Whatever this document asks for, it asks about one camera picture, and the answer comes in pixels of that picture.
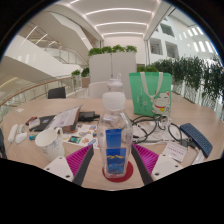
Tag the green cat-print tote bag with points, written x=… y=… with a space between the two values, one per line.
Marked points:
x=148 y=95

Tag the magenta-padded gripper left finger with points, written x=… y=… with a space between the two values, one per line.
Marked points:
x=60 y=166

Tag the colourful sticker sheet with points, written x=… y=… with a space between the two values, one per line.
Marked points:
x=81 y=136

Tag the group of ceiling light strips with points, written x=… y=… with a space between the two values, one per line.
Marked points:
x=120 y=24

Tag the white printed card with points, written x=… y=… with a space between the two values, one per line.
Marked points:
x=175 y=152

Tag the white computer mouse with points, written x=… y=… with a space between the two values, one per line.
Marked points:
x=21 y=138

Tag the white cabinet with plants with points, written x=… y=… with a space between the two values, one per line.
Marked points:
x=111 y=68

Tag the glass balcony railing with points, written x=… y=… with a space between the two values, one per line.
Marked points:
x=30 y=93

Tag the small white packet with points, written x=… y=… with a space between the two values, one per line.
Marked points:
x=198 y=157

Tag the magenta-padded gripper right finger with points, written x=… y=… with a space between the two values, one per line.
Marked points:
x=163 y=166

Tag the black notebook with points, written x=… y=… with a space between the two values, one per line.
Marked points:
x=46 y=121

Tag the white mug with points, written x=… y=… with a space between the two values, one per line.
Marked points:
x=50 y=145

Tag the small black box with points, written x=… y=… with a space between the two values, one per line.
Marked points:
x=87 y=116

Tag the flat round red coaster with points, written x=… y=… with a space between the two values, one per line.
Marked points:
x=128 y=173

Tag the row of green hedge plants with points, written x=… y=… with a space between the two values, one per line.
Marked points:
x=193 y=76

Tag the red and black phone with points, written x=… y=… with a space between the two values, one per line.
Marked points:
x=31 y=120

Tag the white power strip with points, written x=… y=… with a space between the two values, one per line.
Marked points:
x=12 y=133

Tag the small planter with plants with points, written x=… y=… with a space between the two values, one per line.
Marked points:
x=83 y=77

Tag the clear spray bottle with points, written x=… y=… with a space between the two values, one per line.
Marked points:
x=114 y=85

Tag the low planter with green plants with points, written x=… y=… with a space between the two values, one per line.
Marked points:
x=146 y=69

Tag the black office chair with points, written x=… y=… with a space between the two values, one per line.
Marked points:
x=56 y=93

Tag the white paper slip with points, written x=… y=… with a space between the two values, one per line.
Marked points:
x=20 y=110

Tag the small cyan marker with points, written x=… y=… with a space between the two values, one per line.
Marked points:
x=33 y=137

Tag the clear blue-labelled water bottle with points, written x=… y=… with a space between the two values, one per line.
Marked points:
x=115 y=140

